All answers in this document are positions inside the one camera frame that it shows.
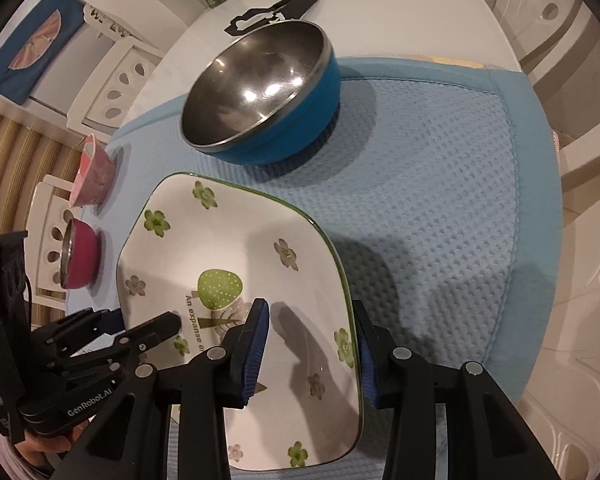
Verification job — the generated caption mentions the magenta steel bowl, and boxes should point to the magenta steel bowl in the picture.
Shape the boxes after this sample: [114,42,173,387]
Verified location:
[60,218,100,289]

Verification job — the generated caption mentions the hexagonal floral plate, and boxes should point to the hexagonal floral plate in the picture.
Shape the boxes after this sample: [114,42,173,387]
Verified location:
[117,174,363,471]

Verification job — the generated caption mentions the pink cartoon bowl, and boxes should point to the pink cartoon bowl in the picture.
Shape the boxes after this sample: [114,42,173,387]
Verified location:
[69,134,116,207]

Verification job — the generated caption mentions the blue steel bowl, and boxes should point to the blue steel bowl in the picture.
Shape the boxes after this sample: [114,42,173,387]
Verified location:
[181,21,341,166]

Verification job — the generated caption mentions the person's left hand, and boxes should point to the person's left hand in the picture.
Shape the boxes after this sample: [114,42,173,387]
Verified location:
[15,420,90,468]

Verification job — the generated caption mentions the white chair near left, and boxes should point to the white chair near left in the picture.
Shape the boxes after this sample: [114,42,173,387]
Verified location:
[24,174,82,312]

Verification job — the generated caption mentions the white chair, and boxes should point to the white chair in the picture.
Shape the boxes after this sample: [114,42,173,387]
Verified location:
[67,37,163,142]
[492,0,584,64]
[24,174,82,312]
[557,123,600,282]

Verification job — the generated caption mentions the white chair far left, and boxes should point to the white chair far left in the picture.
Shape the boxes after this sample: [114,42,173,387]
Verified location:
[67,37,163,142]

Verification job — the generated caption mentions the light blue table mat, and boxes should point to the light blue table mat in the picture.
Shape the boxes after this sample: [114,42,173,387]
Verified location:
[67,58,562,399]

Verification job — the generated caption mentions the blue fridge cover cloth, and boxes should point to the blue fridge cover cloth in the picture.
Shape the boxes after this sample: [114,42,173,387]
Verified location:
[0,0,84,105]

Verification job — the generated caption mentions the white decorative shelf ornament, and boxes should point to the white decorative shelf ornament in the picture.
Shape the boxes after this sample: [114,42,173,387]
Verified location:
[83,3,138,41]

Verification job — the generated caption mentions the white chair near right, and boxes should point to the white chair near right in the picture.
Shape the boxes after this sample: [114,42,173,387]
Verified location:
[557,123,600,282]

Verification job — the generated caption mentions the white refrigerator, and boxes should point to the white refrigerator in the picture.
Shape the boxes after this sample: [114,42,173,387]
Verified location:
[0,0,131,126]

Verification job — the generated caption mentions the white chair far right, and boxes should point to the white chair far right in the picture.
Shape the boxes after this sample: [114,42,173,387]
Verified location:
[492,0,584,64]

